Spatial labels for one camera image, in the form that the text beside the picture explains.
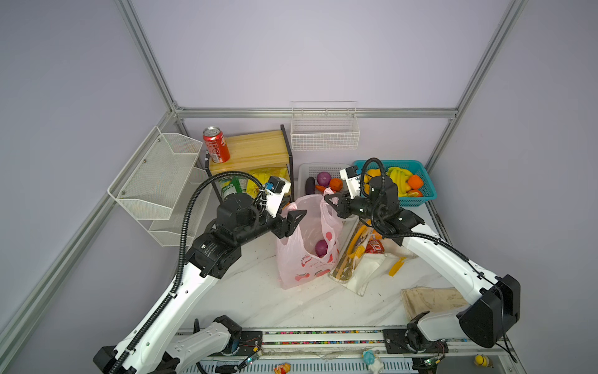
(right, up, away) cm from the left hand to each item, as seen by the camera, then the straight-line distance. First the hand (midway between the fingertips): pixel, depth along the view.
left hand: (294, 206), depth 62 cm
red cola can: (+30, -16, +26) cm, 43 cm away
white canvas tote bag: (+22, -16, +11) cm, 30 cm away
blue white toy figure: (+23, -47, +5) cm, 52 cm away
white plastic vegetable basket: (+4, +17, +52) cm, 55 cm away
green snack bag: (-26, +8, +26) cm, 38 cm away
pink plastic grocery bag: (+5, -19, +31) cm, 37 cm away
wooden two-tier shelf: (-16, +20, +22) cm, 34 cm away
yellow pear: (+36, +15, +52) cm, 65 cm away
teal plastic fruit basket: (+60, +18, +53) cm, 82 cm away
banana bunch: (+49, +14, +48) cm, 70 cm away
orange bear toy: (-4, -48, +6) cm, 49 cm away
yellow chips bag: (-14, +12, +28) cm, 33 cm away
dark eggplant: (+5, +9, +52) cm, 53 cm away
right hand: (+9, +3, +10) cm, 13 cm away
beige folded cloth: (+44, -34, +21) cm, 60 cm away
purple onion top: (+12, +13, +50) cm, 53 cm away
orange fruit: (+56, +11, +48) cm, 74 cm away
